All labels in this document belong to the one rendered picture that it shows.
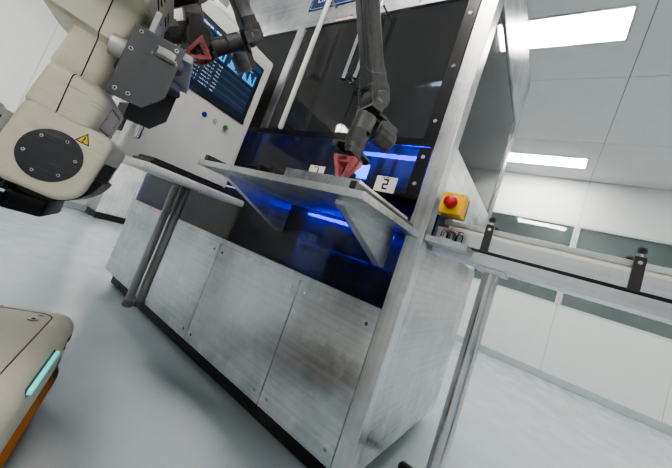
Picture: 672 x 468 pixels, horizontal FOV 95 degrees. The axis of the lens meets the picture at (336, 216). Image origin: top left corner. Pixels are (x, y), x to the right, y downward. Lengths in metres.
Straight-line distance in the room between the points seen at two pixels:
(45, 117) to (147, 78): 0.20
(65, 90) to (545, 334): 5.52
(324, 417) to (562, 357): 4.68
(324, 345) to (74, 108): 0.95
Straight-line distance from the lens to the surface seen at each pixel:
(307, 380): 1.22
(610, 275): 1.10
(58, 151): 0.84
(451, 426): 1.19
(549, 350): 5.58
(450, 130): 1.15
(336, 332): 1.14
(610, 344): 5.63
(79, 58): 0.91
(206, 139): 1.57
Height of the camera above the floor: 0.74
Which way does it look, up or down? 6 degrees up
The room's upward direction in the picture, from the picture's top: 19 degrees clockwise
